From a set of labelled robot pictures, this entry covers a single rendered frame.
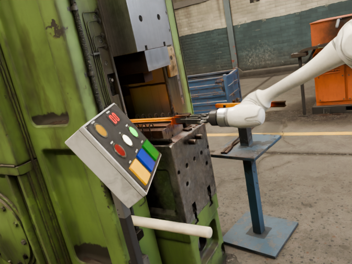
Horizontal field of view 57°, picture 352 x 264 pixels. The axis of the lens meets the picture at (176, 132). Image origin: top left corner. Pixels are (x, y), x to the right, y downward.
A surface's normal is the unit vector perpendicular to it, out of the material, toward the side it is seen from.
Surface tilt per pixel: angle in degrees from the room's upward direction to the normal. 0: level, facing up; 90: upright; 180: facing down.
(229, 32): 90
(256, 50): 90
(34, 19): 89
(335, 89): 90
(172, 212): 42
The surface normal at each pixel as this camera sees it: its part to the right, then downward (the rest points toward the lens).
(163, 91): -0.49, 0.33
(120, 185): -0.09, 0.29
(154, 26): 0.85, -0.02
